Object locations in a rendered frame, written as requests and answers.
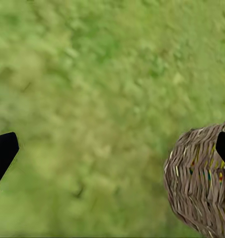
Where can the wicker basket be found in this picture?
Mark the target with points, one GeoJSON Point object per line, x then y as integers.
{"type": "Point", "coordinates": [194, 201]}

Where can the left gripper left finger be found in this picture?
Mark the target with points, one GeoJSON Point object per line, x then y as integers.
{"type": "Point", "coordinates": [8, 149]}

